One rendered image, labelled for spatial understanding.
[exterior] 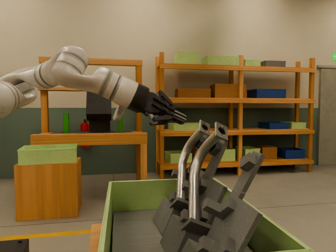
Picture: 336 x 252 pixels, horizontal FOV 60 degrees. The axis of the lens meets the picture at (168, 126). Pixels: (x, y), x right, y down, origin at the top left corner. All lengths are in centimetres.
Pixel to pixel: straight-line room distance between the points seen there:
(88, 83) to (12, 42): 519
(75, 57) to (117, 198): 59
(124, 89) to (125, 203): 54
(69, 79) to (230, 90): 487
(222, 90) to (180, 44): 124
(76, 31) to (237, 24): 312
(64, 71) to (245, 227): 53
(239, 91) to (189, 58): 109
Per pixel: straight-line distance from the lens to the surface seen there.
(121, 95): 74
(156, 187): 115
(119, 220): 108
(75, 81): 74
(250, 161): 71
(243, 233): 65
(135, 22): 581
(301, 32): 701
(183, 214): 81
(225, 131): 84
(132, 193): 115
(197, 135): 101
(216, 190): 81
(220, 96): 543
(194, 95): 525
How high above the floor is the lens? 124
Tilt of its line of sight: 3 degrees down
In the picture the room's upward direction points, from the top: straight up
